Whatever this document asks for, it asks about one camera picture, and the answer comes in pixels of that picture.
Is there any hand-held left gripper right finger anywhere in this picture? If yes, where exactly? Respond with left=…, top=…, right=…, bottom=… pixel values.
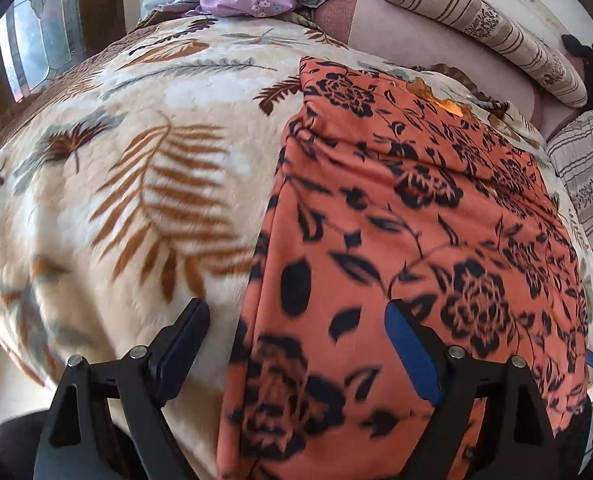
left=384, top=298, right=563, bottom=480

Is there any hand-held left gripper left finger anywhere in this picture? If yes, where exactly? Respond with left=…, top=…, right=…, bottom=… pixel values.
left=33, top=298, right=211, bottom=480

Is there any orange black floral garment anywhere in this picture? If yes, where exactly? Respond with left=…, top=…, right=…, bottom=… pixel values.
left=215, top=56, right=591, bottom=480

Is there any striped floral flat pillow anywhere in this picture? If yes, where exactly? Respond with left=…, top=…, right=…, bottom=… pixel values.
left=544, top=110, right=593, bottom=321

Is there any cream leaf print blanket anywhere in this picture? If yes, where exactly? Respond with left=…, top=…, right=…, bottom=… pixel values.
left=0, top=14, right=593, bottom=480

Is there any black plastic object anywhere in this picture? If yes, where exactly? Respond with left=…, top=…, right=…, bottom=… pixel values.
left=561, top=34, right=593, bottom=126

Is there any pink bed sheet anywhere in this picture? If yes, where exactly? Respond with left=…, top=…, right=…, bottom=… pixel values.
left=311, top=0, right=585, bottom=141

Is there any brown striped bolster pillow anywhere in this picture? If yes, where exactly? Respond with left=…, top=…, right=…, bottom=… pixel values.
left=371, top=0, right=590, bottom=108

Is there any stained glass window pane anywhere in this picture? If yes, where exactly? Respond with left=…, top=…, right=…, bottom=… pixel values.
left=0, top=0, right=84, bottom=103

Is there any purple floral cloth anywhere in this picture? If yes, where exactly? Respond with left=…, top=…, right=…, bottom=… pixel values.
left=176, top=0, right=297, bottom=18

